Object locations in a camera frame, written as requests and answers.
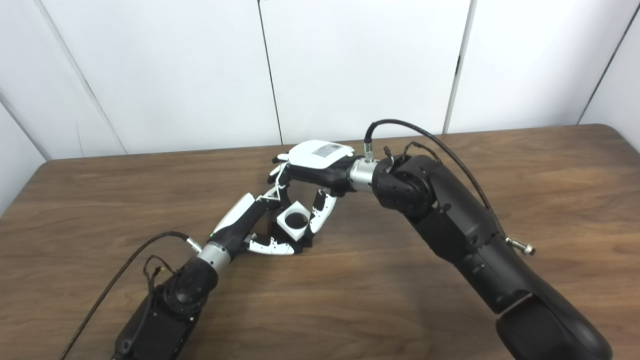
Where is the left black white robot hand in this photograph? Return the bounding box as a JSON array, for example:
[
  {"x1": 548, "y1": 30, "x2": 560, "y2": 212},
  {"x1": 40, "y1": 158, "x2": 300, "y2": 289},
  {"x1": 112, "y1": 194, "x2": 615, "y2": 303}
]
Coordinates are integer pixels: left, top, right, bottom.
[{"x1": 209, "y1": 192, "x2": 297, "y2": 257}]

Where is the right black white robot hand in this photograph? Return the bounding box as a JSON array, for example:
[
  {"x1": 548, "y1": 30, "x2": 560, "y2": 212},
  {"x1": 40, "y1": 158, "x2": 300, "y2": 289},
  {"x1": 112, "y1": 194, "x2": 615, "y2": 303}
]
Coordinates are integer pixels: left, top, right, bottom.
[{"x1": 268, "y1": 140, "x2": 357, "y2": 235}]

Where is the white square piece with hole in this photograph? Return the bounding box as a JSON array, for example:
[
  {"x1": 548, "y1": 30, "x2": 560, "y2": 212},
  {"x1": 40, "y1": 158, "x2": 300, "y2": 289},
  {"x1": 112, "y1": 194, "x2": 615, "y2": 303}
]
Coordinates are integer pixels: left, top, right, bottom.
[{"x1": 276, "y1": 200, "x2": 313, "y2": 240}]

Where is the black peg with base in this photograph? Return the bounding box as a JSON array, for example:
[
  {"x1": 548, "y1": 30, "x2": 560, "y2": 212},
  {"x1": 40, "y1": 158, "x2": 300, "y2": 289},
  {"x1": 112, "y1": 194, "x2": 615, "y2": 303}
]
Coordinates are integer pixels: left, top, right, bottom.
[{"x1": 270, "y1": 197, "x2": 315, "y2": 251}]

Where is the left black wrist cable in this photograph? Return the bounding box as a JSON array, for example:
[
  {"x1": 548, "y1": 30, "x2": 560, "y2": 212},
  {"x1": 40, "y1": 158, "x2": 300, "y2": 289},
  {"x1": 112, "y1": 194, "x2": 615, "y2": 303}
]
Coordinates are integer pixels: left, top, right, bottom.
[{"x1": 59, "y1": 231, "x2": 203, "y2": 360}]

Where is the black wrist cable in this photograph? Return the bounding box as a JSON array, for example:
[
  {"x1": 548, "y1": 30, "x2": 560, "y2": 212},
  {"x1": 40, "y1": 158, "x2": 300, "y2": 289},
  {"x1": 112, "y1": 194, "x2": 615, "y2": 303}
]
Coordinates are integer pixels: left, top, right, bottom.
[
  {"x1": 59, "y1": 231, "x2": 203, "y2": 360},
  {"x1": 363, "y1": 118, "x2": 537, "y2": 257}
]

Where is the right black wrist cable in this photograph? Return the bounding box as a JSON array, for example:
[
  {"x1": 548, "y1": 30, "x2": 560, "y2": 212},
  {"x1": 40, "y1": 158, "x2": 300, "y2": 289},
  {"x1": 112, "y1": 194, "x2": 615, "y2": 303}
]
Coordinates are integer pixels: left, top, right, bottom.
[{"x1": 363, "y1": 118, "x2": 537, "y2": 257}]

